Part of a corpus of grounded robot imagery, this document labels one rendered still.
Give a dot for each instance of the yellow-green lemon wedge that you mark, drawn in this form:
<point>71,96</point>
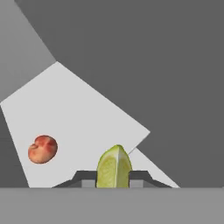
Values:
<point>113,168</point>

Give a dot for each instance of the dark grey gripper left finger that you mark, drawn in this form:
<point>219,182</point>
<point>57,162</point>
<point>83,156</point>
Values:
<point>85,176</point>

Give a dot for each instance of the red-orange peach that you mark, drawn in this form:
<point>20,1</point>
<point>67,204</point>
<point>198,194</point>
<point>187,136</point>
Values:
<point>42,149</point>

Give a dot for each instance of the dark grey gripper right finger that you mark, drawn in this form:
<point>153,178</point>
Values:
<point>139,175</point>

